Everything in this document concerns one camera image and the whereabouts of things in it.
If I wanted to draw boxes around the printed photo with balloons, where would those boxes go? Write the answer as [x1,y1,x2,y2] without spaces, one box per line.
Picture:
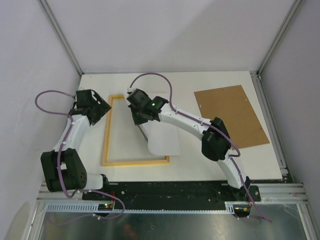
[137,120,181,156]

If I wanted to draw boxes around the yellow wooden picture frame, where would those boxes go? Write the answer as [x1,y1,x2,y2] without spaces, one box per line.
[101,94,170,167]

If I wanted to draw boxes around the brown cardboard backing board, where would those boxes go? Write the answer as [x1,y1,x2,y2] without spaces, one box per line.
[194,85,270,149]

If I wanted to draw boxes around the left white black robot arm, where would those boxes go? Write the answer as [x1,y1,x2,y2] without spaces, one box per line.
[40,89,111,200]

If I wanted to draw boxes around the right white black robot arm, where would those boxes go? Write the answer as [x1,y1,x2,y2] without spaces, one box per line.
[125,88,251,201]

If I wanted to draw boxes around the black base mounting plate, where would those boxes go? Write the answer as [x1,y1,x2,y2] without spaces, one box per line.
[82,181,262,210]

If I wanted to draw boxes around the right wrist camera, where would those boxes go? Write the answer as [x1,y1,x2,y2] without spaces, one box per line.
[126,87,136,95]

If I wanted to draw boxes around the white slotted cable duct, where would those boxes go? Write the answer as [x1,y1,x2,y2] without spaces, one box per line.
[45,202,249,215]

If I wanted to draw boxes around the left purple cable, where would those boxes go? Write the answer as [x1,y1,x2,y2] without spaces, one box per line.
[34,89,126,226]

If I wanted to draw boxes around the aluminium front rail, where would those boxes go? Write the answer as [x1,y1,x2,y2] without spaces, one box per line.
[36,182,87,203]

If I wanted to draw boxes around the left aluminium corner post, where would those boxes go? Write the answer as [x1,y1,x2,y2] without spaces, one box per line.
[37,0,84,77]

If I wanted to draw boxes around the aluminium corner post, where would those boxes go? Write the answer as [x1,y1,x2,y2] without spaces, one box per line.
[37,0,84,77]
[256,0,306,76]

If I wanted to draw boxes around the right aluminium corner post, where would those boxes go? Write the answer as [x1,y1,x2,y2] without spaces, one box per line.
[256,0,306,76]

